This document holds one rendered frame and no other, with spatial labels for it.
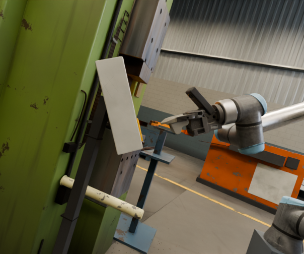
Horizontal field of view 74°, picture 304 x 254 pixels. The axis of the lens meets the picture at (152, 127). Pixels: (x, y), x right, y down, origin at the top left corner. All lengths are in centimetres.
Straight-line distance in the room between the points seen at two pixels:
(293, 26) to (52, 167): 967
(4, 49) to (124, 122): 85
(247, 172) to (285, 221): 337
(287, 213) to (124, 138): 102
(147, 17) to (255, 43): 854
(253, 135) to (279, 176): 396
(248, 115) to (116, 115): 46
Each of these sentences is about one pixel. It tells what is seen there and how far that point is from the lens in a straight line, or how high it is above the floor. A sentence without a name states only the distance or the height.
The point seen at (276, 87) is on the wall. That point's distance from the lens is 909.
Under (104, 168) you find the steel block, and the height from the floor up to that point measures 68.
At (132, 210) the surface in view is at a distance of 99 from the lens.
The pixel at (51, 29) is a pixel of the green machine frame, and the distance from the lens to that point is 119.
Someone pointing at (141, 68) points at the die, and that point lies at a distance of 125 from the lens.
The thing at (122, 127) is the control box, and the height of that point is 100.
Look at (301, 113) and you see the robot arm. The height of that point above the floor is 129.
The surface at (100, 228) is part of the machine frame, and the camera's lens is 138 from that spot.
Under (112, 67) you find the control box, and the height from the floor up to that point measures 116.
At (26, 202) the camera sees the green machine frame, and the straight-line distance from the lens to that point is 121.
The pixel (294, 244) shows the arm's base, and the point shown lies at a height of 66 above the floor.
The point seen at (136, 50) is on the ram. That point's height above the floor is 140.
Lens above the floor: 106
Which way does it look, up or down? 2 degrees down
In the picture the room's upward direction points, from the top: 18 degrees clockwise
